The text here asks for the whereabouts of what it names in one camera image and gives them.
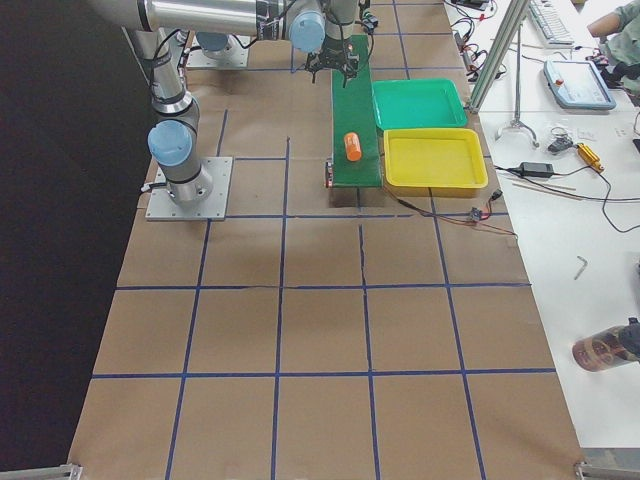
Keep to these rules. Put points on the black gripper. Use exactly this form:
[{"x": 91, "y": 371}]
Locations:
[{"x": 331, "y": 56}]

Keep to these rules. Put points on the orange 4680 cylinder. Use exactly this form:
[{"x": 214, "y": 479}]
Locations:
[{"x": 352, "y": 145}]

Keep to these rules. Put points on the green conveyor belt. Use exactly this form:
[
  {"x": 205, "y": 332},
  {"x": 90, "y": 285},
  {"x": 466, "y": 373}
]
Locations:
[{"x": 353, "y": 112}]

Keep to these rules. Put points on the green plastic tray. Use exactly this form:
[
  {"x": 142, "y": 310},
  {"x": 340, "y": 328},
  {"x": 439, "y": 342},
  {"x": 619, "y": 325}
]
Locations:
[{"x": 417, "y": 103}]

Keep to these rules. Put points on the yellow plastic tray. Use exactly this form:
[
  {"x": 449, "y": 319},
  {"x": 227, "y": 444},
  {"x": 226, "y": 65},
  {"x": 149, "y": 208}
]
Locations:
[{"x": 446, "y": 161}]

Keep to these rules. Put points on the metal rod stand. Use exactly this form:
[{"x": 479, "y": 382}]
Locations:
[{"x": 516, "y": 123}]

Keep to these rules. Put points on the white keyboard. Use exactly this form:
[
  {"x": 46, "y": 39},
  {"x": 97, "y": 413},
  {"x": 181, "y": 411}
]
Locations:
[{"x": 549, "y": 25}]

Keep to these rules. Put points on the black power adapter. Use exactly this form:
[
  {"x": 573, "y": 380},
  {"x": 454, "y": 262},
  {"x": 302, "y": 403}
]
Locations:
[{"x": 536, "y": 169}]

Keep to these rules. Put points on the blue teach pendant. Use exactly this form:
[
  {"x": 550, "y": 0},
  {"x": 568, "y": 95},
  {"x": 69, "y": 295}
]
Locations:
[{"x": 577, "y": 85}]

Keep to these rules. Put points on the gold power resistor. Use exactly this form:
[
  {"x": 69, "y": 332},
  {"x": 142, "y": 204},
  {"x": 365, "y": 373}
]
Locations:
[{"x": 590, "y": 158}]

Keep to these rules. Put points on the metal hex key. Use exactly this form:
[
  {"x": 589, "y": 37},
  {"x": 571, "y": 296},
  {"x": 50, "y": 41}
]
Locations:
[{"x": 583, "y": 265}]

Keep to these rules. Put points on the amber glass bottle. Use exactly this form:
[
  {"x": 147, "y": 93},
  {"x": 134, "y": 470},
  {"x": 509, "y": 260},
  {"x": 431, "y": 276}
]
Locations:
[{"x": 613, "y": 347}]

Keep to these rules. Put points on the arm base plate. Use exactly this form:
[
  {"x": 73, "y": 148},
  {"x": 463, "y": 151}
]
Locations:
[
  {"x": 204, "y": 198},
  {"x": 214, "y": 51}
]

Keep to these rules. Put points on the aluminium frame post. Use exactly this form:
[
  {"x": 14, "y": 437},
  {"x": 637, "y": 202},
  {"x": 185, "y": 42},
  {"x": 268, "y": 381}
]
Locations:
[{"x": 508, "y": 27}]

